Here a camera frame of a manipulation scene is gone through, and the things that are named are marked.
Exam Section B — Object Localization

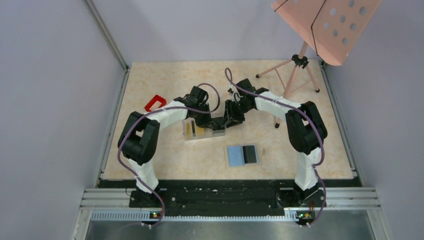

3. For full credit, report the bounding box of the beige leather card holder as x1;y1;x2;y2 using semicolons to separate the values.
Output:
224;144;261;168

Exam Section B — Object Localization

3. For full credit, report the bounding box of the red plastic frame block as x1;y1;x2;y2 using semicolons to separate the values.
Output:
144;94;167;112

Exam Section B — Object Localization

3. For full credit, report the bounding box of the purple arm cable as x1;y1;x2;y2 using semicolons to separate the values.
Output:
224;67;327;228
117;82;221;228

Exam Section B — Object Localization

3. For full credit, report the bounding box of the clear plastic card box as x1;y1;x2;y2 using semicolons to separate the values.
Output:
182;112;226;141

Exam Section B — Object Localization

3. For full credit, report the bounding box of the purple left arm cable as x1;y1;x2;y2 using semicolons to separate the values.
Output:
117;82;221;228

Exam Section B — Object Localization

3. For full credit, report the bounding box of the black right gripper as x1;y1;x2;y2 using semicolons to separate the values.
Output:
221;99;253;129

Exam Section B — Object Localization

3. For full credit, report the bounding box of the yellow card stack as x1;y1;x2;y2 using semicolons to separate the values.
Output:
183;120;206;140

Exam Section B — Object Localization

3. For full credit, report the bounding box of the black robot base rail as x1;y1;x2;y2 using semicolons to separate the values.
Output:
99;178;332;220

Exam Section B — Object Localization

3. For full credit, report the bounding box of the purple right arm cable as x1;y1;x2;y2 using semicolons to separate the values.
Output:
224;67;327;228

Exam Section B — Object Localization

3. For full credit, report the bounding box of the black card stack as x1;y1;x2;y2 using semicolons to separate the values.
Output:
211;116;225;131

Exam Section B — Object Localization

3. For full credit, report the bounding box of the pink music stand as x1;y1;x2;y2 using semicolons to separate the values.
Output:
255;0;384;129

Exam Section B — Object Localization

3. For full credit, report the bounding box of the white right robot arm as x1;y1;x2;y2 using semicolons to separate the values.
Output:
222;77;328;206

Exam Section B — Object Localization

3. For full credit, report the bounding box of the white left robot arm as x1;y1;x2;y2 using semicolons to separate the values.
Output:
117;86;220;207

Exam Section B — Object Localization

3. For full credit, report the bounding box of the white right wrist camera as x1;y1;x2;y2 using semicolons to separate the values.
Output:
228;87;241;103

